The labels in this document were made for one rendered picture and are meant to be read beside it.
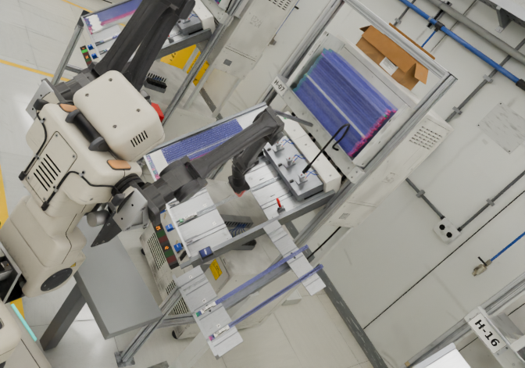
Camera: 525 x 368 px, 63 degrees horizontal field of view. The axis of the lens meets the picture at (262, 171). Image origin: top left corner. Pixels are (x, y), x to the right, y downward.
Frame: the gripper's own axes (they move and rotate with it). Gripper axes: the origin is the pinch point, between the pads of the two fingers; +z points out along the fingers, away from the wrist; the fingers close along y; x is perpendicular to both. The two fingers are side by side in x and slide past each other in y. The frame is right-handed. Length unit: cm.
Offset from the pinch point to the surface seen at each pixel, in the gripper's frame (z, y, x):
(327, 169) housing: -11.0, -13.0, -38.6
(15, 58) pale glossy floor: 49, 241, 86
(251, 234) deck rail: 1.5, -21.1, 4.5
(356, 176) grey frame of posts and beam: -16, -25, -45
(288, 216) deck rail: -0.1, -21.3, -14.0
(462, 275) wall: 105, -57, -137
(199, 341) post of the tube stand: 31, -42, 40
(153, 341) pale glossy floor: 73, -16, 60
